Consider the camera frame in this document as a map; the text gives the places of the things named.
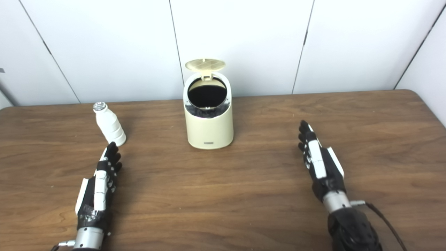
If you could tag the small white plastic bottle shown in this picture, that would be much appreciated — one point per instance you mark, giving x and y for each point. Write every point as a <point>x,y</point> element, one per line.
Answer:
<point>110,127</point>

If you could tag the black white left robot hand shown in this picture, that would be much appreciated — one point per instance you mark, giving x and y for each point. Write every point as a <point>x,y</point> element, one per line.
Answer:
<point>101,188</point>

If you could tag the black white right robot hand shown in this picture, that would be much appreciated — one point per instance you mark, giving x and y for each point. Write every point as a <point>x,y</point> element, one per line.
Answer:
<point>324,170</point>

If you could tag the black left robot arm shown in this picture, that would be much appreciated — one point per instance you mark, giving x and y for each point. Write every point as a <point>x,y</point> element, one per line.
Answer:
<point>89,240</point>

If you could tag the cream-colored bin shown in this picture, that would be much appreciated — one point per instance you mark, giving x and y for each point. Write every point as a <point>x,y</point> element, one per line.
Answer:
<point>209,130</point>

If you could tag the round cream bin lid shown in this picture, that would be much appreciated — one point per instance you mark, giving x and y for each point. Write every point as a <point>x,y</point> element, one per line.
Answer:
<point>205,65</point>

